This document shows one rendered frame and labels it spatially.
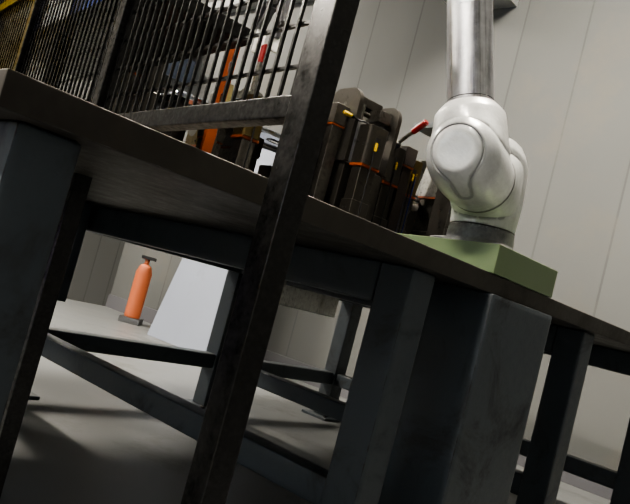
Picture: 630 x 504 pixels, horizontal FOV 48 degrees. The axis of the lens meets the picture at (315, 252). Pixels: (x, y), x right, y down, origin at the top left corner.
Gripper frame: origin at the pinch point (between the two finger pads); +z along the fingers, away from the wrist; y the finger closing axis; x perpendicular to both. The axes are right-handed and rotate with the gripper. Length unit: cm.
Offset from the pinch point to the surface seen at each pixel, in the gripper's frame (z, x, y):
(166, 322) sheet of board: 109, -143, 281
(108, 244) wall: 66, -154, 448
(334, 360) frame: 93, -137, 91
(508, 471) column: 93, -46, -77
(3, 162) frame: 60, 79, -90
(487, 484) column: 95, -38, -78
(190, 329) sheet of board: 108, -147, 253
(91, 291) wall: 111, -151, 448
